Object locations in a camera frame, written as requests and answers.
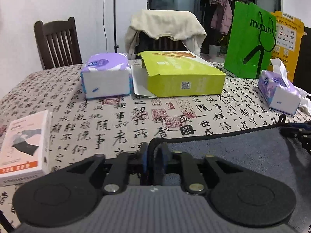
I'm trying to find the purple and grey towel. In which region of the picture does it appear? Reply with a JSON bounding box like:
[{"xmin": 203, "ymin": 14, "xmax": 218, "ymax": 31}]
[{"xmin": 145, "ymin": 114, "xmax": 311, "ymax": 233}]

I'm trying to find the crumpled white tissue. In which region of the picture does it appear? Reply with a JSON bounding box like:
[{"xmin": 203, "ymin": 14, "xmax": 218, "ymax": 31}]
[{"xmin": 296, "ymin": 87, "xmax": 311, "ymax": 116}]

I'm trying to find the open purple tissue pack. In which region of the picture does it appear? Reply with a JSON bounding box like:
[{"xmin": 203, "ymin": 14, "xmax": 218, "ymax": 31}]
[{"xmin": 258, "ymin": 58, "xmax": 301, "ymax": 115}]

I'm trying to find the black paper bag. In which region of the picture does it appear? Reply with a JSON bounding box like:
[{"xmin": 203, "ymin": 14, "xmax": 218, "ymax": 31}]
[{"xmin": 293, "ymin": 27, "xmax": 311, "ymax": 94}]

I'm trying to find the calligraphy print tablecloth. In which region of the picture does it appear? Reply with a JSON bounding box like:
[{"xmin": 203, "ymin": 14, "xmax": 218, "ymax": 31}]
[{"xmin": 0, "ymin": 59, "xmax": 311, "ymax": 228}]

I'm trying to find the yellow plastic bag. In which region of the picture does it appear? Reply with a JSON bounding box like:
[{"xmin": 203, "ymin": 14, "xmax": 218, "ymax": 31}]
[{"xmin": 271, "ymin": 10, "xmax": 304, "ymax": 82}]

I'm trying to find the white pink flat box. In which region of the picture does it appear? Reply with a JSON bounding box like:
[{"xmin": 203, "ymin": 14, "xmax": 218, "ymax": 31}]
[{"xmin": 1, "ymin": 110, "xmax": 52, "ymax": 187}]

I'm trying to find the closed purple tissue pack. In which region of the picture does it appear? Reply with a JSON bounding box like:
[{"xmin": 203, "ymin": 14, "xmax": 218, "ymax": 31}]
[{"xmin": 81, "ymin": 53, "xmax": 132, "ymax": 99}]

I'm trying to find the green mucun paper bag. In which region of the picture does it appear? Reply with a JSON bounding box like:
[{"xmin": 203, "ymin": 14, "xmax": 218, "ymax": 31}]
[{"xmin": 224, "ymin": 2, "xmax": 276, "ymax": 79}]

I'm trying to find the yellow-green cardboard box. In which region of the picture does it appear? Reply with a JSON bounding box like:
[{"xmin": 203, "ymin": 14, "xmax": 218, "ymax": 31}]
[{"xmin": 131, "ymin": 51, "xmax": 226, "ymax": 98}]

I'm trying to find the dark wooden chair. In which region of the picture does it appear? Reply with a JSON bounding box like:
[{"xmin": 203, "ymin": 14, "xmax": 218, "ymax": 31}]
[{"xmin": 34, "ymin": 17, "xmax": 82, "ymax": 70}]

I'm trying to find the chair with cream cloth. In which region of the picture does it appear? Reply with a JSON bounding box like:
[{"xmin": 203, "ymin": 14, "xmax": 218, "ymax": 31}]
[{"xmin": 124, "ymin": 9, "xmax": 207, "ymax": 60}]

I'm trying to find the cream cloth on chair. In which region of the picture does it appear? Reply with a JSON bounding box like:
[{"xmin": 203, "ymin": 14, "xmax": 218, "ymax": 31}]
[{"xmin": 124, "ymin": 9, "xmax": 207, "ymax": 60}]

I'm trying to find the studio lamp on stand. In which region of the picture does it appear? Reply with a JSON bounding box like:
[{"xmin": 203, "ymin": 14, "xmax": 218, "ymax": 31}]
[{"xmin": 102, "ymin": 0, "xmax": 119, "ymax": 53}]

